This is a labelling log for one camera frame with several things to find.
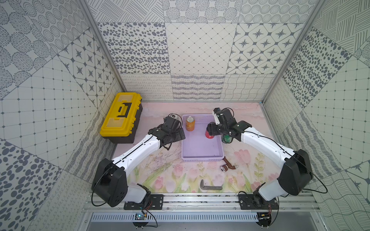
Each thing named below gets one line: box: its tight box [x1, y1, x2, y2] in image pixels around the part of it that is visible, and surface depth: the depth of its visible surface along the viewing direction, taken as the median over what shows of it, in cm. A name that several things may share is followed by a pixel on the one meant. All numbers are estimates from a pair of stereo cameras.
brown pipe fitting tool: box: [220, 155, 239, 173], surface depth 86 cm
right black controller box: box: [255, 212, 272, 230], surface depth 73 cm
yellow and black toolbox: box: [99, 92, 144, 144], surface depth 91 cm
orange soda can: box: [185, 115, 196, 132], surface depth 98 cm
